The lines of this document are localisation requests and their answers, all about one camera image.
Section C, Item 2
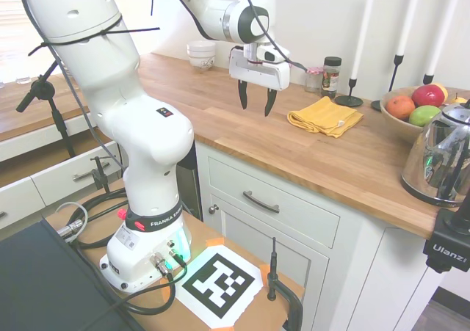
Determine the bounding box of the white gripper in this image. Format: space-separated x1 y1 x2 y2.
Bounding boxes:
229 46 291 118

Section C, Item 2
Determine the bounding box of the green apple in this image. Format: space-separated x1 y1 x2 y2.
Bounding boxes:
408 105 441 127

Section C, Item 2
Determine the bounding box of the shiny steel electric kettle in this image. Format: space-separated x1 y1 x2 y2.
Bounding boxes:
399 98 470 204

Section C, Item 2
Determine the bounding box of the wooden fruit bowl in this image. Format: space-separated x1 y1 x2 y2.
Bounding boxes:
380 87 470 145

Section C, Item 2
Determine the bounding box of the short black candle holder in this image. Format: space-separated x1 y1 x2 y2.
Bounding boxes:
334 77 364 107

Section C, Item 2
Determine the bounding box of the brown robot mounting board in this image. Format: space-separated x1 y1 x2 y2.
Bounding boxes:
43 187 306 331

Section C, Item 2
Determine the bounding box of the window blind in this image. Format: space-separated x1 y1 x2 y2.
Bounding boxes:
0 0 42 82

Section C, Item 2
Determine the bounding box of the white bowl with floral print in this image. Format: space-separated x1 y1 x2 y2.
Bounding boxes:
187 54 216 71

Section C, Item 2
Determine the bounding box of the black flat box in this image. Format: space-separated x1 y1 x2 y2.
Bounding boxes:
0 220 148 331

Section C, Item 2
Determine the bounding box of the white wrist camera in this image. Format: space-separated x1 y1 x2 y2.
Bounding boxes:
256 44 292 65

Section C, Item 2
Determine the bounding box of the glass jar red checked lid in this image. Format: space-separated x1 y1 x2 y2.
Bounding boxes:
303 66 324 93

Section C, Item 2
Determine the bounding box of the tall black candle holder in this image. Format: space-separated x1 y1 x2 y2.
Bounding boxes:
370 54 405 112

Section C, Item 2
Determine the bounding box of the spice jar with black lid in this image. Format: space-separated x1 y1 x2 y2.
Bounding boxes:
320 56 342 101

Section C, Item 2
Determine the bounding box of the black zip tie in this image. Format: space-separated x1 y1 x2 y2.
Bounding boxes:
28 17 162 57

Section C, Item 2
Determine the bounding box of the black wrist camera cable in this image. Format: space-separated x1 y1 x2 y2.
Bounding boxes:
234 0 308 70

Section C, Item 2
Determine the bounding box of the long steel drawer handle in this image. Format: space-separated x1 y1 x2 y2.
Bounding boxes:
242 190 281 214

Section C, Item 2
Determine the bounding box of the large black bar clamp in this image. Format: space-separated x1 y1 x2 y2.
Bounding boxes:
266 236 306 331

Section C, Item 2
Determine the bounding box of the thick black power cable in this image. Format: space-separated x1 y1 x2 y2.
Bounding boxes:
65 191 129 251

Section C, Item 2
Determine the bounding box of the grey cable with metal plug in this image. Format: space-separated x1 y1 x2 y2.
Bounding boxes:
54 201 89 240

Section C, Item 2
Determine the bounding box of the yellow terry cloth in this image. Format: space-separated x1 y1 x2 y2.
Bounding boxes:
286 95 364 139

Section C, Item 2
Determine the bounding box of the black tripod camera stand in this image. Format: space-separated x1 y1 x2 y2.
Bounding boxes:
15 59 76 159

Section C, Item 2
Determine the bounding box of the red apple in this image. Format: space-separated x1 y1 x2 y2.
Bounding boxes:
411 84 446 108

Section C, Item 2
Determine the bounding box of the white taper candle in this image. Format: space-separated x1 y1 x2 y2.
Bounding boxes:
350 0 377 81
425 0 466 76
397 0 423 57

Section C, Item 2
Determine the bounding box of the black Ulanzi camera clamp stand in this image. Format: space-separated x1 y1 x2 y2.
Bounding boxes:
422 202 470 273

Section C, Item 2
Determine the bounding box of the small black bar clamp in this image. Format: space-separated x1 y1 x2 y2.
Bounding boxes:
90 156 111 194

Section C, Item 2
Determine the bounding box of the yellow fruit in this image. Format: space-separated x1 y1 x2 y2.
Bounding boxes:
433 83 449 104

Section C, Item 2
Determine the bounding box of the black appliance front panel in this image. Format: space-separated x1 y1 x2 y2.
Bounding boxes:
176 139 203 222

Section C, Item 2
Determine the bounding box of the black and white marker sheet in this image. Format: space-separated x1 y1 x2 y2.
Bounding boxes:
174 245 265 329

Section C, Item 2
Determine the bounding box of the thin black base cable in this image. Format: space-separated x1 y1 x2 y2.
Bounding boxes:
109 252 189 316

